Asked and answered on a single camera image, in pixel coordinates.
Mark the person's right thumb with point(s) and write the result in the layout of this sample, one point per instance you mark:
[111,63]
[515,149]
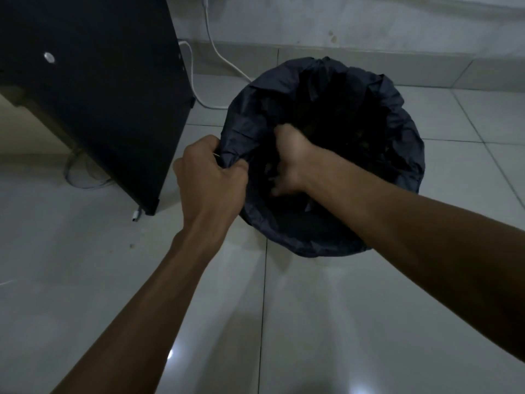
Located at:
[281,186]

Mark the person's left forearm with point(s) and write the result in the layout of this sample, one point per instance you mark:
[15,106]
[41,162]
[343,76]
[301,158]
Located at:
[135,315]

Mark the black desk panel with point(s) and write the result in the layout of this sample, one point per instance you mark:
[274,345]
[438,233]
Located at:
[102,86]

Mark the black trash bag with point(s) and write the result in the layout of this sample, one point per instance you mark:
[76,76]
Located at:
[328,155]

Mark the person's right hand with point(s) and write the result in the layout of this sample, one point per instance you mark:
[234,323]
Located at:
[293,159]

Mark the round silver fitting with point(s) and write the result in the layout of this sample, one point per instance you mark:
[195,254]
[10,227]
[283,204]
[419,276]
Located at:
[49,57]

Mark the person's right forearm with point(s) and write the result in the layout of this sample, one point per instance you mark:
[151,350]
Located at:
[414,250]

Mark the person's left hand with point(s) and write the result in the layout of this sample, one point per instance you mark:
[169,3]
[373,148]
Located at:
[205,176]

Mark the person's left fingers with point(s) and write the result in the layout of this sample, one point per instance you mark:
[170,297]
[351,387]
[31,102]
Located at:
[231,166]

